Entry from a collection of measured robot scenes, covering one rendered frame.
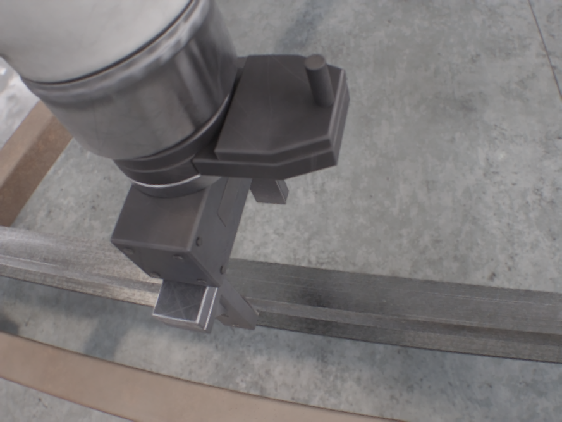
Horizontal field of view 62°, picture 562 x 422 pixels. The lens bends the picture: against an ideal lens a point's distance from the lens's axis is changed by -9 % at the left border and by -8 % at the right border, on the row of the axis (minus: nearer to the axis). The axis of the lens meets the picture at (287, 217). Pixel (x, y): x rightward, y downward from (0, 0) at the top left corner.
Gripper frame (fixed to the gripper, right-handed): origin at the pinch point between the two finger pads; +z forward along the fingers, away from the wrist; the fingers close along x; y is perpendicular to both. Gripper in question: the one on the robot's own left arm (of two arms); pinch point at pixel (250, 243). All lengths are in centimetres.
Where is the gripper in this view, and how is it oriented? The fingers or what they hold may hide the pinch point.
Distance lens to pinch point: 39.0
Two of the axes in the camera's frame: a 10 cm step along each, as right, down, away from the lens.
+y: -9.5, -0.9, 2.9
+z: 2.2, 4.8, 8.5
